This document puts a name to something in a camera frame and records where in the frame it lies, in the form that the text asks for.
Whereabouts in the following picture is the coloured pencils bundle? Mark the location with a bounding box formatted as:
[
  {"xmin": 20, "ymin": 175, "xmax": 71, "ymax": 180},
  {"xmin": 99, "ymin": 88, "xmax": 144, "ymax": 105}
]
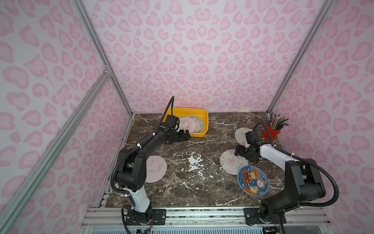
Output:
[{"xmin": 267, "ymin": 113, "xmax": 289, "ymax": 131}]

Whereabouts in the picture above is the green white flower coaster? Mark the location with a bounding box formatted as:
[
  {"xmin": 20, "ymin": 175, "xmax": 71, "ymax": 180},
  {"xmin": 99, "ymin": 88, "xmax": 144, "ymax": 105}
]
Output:
[{"xmin": 195, "ymin": 117, "xmax": 204, "ymax": 132}]

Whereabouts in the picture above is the white butterfly coaster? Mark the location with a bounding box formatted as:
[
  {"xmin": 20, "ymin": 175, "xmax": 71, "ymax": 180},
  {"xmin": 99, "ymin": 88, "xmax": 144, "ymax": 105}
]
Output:
[{"xmin": 234, "ymin": 127, "xmax": 252, "ymax": 148}]

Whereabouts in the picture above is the blue cartoon coaster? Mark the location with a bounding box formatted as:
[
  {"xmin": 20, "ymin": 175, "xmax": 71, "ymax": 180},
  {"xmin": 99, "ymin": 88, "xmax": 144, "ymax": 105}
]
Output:
[{"xmin": 237, "ymin": 165, "xmax": 269, "ymax": 197}]

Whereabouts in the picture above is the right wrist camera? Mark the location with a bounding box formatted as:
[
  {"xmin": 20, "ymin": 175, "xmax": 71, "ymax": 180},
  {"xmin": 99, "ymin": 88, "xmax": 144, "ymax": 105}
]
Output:
[{"xmin": 245, "ymin": 131, "xmax": 261, "ymax": 145}]

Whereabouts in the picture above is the red pencil cup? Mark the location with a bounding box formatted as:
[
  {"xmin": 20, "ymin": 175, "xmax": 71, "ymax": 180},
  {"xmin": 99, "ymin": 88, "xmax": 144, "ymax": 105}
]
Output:
[{"xmin": 262, "ymin": 123, "xmax": 281, "ymax": 140}]

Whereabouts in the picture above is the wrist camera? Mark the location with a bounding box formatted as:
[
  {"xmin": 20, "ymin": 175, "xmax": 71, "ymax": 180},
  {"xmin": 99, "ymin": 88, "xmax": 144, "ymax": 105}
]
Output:
[
  {"xmin": 245, "ymin": 131, "xmax": 261, "ymax": 145},
  {"xmin": 164, "ymin": 115, "xmax": 180, "ymax": 131}
]

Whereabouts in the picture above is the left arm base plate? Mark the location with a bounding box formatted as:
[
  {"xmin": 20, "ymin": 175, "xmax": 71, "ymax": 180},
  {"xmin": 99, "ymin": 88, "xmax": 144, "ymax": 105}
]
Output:
[{"xmin": 125, "ymin": 208, "xmax": 166, "ymax": 226}]

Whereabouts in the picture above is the pale pink coaster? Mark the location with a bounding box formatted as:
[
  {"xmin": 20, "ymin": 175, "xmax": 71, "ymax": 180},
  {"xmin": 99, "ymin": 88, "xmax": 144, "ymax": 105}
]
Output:
[{"xmin": 146, "ymin": 156, "xmax": 167, "ymax": 183}]

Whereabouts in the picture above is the yellow plastic storage box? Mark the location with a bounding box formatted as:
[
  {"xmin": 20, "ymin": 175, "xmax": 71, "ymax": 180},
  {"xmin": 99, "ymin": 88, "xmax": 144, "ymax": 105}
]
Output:
[{"xmin": 161, "ymin": 107, "xmax": 208, "ymax": 137}]

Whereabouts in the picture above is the aluminium front rail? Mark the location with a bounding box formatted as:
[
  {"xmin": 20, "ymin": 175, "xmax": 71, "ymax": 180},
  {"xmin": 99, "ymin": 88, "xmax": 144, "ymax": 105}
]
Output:
[{"xmin": 79, "ymin": 207, "xmax": 335, "ymax": 234}]

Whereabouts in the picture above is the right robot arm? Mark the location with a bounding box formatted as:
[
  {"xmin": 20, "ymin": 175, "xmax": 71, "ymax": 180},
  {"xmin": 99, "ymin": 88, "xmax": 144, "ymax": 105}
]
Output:
[{"xmin": 234, "ymin": 129, "xmax": 340, "ymax": 227}]

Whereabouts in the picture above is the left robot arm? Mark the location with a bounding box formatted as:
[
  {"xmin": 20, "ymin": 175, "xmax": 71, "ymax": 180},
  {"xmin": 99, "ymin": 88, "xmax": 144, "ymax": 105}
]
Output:
[{"xmin": 110, "ymin": 97, "xmax": 191, "ymax": 225}]

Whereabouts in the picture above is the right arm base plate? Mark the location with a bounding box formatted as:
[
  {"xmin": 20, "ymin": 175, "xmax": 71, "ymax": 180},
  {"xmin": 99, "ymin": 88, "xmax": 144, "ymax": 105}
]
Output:
[{"xmin": 243, "ymin": 207, "xmax": 287, "ymax": 226}]

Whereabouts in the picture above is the pink floral line coaster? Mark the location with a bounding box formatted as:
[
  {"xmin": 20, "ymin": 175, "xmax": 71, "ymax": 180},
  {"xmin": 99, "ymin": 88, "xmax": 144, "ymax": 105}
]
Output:
[{"xmin": 220, "ymin": 149, "xmax": 249, "ymax": 175}]

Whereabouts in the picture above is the pink ring bunny coaster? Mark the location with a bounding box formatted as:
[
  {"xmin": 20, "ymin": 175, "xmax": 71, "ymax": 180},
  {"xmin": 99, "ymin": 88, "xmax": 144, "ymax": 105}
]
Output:
[{"xmin": 179, "ymin": 116, "xmax": 198, "ymax": 133}]

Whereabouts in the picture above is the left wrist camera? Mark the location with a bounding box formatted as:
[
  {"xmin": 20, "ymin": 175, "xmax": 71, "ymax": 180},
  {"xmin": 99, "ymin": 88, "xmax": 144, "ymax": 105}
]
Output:
[{"xmin": 164, "ymin": 115, "xmax": 180, "ymax": 131}]

